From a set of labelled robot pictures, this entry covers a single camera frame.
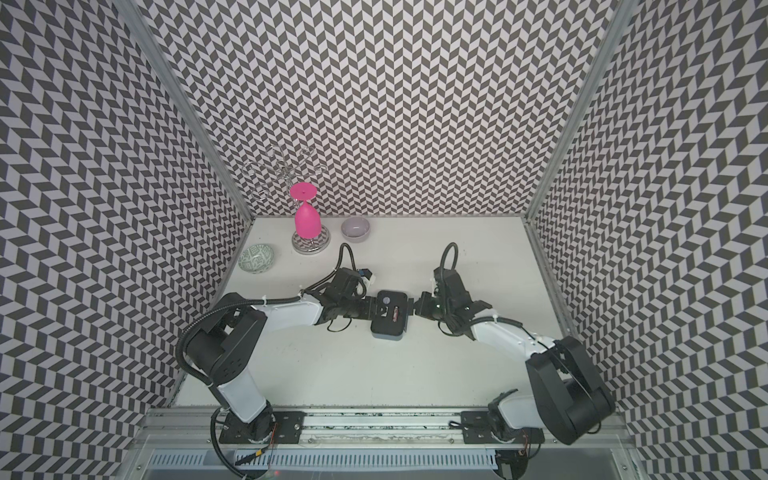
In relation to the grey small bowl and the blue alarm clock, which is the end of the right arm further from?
the grey small bowl

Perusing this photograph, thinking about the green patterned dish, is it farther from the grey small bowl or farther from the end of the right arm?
the end of the right arm

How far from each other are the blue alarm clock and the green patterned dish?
17.0 inches

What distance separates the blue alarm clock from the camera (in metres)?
0.88

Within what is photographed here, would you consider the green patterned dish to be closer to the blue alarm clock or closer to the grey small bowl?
the grey small bowl

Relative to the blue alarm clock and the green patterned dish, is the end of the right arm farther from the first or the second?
the green patterned dish

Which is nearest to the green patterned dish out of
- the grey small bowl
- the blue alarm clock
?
the grey small bowl

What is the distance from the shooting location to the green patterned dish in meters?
1.04

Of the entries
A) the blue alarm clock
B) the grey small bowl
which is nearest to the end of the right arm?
→ the blue alarm clock
